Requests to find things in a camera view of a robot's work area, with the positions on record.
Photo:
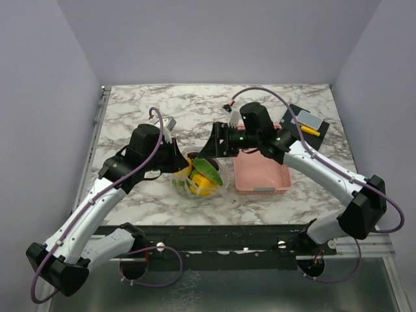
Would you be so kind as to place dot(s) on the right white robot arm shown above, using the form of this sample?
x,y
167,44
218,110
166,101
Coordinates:
x,y
363,200

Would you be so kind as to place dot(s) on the black mounting rail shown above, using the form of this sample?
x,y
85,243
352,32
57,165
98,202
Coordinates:
x,y
221,248

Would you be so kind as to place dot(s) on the green grape bunch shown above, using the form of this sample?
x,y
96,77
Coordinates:
x,y
181,186

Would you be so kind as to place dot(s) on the clear zip top bag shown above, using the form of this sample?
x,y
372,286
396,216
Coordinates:
x,y
222,172

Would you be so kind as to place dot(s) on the pink plastic basket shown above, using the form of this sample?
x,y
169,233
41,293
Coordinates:
x,y
257,175

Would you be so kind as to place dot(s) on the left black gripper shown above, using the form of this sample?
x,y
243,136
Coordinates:
x,y
177,162

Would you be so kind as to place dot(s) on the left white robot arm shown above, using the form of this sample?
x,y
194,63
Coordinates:
x,y
67,258

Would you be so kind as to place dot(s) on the yellow lemon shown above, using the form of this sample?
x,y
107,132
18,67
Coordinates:
x,y
185,167

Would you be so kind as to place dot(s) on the left aluminium frame rail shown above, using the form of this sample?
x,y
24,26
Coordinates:
x,y
87,168

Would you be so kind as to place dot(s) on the yellow bell pepper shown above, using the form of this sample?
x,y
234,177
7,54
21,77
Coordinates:
x,y
202,186

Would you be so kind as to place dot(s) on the yellow small tool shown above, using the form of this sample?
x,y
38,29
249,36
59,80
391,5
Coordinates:
x,y
310,131

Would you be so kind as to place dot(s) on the purple eggplant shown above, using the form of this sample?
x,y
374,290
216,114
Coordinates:
x,y
195,154

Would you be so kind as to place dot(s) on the grey rectangular box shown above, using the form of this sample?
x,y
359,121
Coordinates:
x,y
307,119

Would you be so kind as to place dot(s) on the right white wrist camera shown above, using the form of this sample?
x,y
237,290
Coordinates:
x,y
234,116

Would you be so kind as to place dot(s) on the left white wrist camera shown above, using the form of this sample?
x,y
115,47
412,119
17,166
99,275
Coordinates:
x,y
168,125

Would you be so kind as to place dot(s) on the watermelon slice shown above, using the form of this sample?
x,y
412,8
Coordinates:
x,y
208,170

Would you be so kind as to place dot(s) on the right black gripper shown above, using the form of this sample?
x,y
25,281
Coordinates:
x,y
214,149

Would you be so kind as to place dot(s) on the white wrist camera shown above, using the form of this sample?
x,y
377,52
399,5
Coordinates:
x,y
168,125
234,116

